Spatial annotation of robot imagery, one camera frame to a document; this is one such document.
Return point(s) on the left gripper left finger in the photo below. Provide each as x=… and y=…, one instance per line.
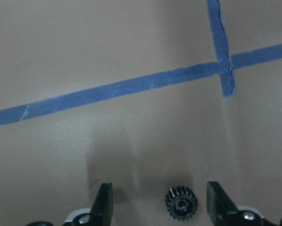
x=101, y=213

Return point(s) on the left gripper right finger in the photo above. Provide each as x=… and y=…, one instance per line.
x=220, y=207

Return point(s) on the black bearing gear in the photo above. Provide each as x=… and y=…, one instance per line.
x=181, y=203

